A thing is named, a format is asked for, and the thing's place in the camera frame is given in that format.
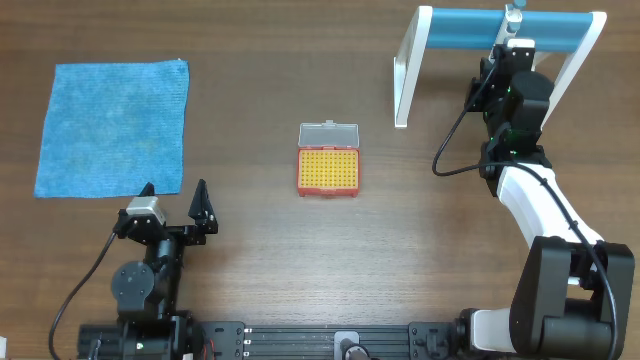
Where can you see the white pipette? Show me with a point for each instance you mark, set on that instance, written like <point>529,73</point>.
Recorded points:
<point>513,21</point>

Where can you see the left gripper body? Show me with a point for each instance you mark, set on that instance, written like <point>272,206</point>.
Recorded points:
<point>150,232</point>

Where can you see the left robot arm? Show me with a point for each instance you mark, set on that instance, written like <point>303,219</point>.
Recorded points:
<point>132,287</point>

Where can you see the white and blue stand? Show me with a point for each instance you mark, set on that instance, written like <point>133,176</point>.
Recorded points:
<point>465,29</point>

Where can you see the blue cloth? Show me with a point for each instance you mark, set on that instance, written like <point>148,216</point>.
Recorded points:
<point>110,130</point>

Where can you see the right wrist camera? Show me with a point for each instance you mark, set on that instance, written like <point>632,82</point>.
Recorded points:
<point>520,43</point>

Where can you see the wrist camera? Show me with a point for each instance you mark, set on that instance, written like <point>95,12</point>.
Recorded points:
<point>145,207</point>
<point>520,43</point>

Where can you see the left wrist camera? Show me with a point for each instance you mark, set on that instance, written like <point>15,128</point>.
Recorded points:
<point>145,207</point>

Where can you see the mounting rail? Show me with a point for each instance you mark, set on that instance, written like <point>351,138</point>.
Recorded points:
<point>300,340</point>

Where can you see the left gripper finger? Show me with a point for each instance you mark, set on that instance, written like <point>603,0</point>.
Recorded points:
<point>204,212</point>
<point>147,191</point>

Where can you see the red and yellow tip box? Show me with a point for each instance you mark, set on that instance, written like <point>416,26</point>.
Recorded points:
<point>328,170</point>

